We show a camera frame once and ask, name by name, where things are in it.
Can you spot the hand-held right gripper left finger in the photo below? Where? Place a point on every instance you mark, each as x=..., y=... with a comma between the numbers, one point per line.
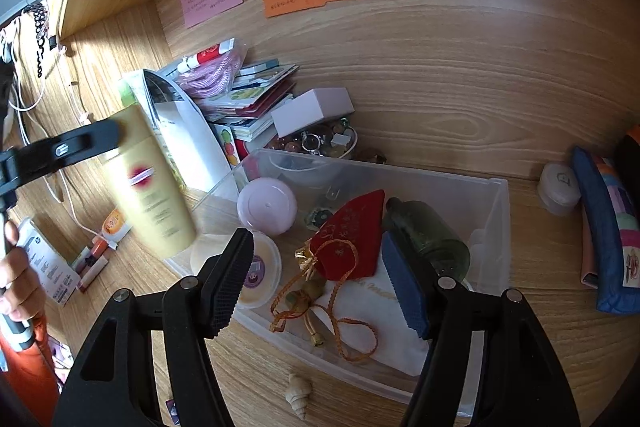
x=235, y=277

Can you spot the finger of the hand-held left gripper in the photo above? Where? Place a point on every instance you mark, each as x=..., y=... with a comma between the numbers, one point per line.
x=65, y=147

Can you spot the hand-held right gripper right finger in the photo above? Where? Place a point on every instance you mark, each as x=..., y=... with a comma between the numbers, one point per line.
x=405, y=287

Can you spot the round cream tub clear lid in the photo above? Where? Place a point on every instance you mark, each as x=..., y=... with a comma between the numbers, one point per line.
x=265, y=267

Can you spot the dark green glass bottle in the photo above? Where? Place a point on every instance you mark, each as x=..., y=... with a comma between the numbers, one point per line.
x=430, y=227

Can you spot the red embroidered pouch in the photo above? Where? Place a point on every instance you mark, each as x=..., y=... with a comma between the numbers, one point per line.
x=350, y=232

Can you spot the pink round jar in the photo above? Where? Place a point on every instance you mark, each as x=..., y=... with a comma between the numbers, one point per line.
x=267, y=205

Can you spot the green cream square trinket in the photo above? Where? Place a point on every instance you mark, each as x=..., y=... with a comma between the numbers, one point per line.
x=320, y=217

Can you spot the yellow lotion tube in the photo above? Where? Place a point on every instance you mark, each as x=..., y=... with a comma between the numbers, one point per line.
x=150, y=207

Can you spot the clear plastic storage box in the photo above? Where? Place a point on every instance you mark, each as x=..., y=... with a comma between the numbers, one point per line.
x=480, y=207

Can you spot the person's left forearm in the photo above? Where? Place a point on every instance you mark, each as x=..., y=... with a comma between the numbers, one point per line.
x=25, y=372

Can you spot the person's left hand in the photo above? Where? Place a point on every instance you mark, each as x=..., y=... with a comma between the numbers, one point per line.
x=22, y=282

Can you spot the yellow green liquid bottle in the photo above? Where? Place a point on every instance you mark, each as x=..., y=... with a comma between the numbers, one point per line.
x=129, y=92

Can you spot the white orange repellent bottle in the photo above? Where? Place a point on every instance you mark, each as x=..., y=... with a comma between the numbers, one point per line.
x=114, y=223

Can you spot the white printed package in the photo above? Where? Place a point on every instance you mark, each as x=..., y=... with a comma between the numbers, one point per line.
x=47, y=262

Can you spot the pink stick tube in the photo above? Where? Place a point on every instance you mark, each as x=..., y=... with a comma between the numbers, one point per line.
x=95, y=271

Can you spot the fruit sticker sheet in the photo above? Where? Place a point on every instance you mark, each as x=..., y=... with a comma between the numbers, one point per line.
x=227, y=147

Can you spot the small beige seashell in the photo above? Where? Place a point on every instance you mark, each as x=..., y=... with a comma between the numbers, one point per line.
x=299, y=394

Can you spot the bowl of beads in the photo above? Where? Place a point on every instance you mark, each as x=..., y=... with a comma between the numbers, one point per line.
x=320, y=142

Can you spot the red white tube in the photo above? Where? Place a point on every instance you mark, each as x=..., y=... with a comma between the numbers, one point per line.
x=205, y=55

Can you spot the stack of cards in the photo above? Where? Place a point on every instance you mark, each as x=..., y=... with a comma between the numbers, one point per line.
x=260, y=102

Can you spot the small white box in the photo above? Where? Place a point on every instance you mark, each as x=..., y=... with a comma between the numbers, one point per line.
x=310, y=112

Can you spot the purple printed packet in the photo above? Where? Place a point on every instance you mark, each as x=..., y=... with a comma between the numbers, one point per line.
x=60, y=352

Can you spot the small white round case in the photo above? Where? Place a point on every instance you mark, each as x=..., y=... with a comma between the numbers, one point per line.
x=559, y=188

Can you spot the blue patchwork pencil case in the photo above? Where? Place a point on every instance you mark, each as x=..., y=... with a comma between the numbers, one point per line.
x=600, y=217

